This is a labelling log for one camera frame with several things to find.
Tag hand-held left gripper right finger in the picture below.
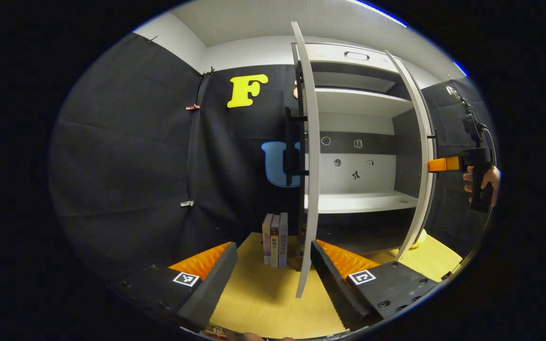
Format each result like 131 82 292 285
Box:
310 239 439 332

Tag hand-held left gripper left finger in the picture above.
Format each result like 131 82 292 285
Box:
112 242 239 332

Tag grey cabinet door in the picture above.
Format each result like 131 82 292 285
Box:
384 50 437 261
285 21 321 299

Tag grey cabinet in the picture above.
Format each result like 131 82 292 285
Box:
292 42 432 256

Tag paperback book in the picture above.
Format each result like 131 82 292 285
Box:
262 213 273 266
271 214 281 268
278 212 289 267

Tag yellow round object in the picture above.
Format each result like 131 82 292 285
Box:
410 229 428 250

